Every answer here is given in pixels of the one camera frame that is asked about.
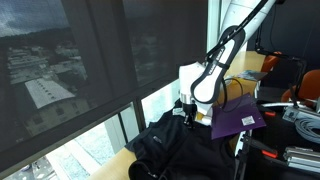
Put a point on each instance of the black clamp orange handle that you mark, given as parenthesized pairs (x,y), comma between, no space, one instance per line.
(242,154)

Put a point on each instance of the black vest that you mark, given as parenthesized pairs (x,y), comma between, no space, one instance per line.
(170,150)

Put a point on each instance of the grey box with label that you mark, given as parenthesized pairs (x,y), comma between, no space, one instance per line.
(291,114)

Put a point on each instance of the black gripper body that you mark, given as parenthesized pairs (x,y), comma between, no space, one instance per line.
(190,112)

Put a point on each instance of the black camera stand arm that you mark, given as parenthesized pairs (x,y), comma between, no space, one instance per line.
(288,71)

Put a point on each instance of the orange chair right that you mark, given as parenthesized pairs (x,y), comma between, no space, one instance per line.
(310,85)

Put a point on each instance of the white paper under tube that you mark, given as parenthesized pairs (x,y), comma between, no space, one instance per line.
(178,111)

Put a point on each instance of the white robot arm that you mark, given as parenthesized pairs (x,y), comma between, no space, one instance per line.
(200,83)

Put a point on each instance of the orange chair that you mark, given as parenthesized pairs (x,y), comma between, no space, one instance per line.
(310,85)
(269,62)

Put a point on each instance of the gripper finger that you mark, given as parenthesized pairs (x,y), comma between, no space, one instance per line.
(190,125)

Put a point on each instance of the dark booklet on table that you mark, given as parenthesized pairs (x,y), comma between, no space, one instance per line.
(252,75)

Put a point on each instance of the orange chair far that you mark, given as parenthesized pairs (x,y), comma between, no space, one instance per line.
(269,62)

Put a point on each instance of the aluminium rail bracket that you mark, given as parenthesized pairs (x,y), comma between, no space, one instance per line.
(302,158)

